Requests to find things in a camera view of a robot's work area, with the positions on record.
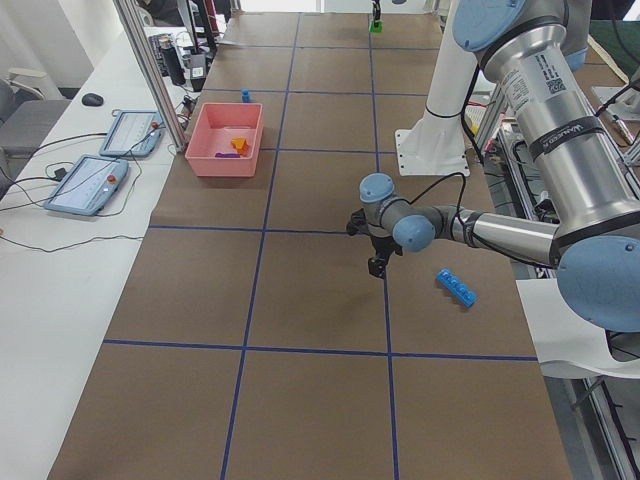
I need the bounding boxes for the green block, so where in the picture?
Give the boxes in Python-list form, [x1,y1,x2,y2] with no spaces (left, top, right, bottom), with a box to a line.
[369,20,383,33]

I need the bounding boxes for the long blue studded block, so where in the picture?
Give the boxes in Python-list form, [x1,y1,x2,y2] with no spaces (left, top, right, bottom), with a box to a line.
[436,268,478,308]

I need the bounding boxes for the orange block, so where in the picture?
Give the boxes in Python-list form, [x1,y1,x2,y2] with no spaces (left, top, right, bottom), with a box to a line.
[231,137,250,155]

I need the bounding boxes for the purple block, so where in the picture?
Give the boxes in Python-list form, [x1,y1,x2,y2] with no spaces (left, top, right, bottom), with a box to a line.
[214,152,242,159]

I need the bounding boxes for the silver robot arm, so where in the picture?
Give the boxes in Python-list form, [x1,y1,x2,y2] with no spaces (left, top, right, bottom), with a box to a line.
[346,1,639,332]

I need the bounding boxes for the pink plastic box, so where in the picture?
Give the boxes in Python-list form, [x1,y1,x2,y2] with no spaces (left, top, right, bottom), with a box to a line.
[185,102,264,178]

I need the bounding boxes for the black bottle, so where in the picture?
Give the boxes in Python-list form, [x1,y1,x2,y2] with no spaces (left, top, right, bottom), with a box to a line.
[158,35,186,86]

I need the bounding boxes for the upper blue teach pendant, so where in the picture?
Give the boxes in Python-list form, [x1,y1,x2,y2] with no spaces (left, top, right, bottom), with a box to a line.
[99,110,164,158]

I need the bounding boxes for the blue teach pendant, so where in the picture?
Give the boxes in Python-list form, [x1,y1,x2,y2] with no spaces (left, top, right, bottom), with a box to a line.
[43,155,129,216]
[99,110,164,158]

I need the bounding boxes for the lower blue teach pendant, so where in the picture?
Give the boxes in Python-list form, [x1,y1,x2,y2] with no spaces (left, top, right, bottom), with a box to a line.
[43,155,129,216]

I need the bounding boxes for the black computer mouse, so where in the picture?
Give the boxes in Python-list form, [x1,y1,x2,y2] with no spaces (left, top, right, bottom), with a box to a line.
[81,93,104,107]

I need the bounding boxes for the aluminium frame post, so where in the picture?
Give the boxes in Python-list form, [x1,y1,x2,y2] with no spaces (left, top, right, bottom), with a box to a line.
[113,0,186,152]

